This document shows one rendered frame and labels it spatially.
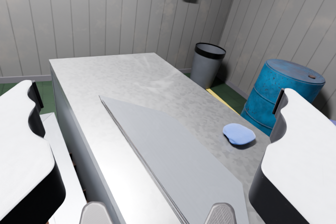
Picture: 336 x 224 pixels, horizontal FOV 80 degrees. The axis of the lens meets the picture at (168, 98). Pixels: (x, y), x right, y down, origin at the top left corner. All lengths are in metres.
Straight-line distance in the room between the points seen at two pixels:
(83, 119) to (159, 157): 0.29
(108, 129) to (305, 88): 1.94
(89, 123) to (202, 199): 0.41
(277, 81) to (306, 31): 0.97
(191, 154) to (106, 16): 2.47
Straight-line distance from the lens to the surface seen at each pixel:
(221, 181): 0.59
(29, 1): 2.81
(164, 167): 0.57
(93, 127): 0.69
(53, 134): 0.96
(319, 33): 2.96
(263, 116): 2.40
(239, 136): 0.75
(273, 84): 2.27
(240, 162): 0.70
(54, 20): 2.84
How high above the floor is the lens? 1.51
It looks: 32 degrees down
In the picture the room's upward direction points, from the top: 12 degrees clockwise
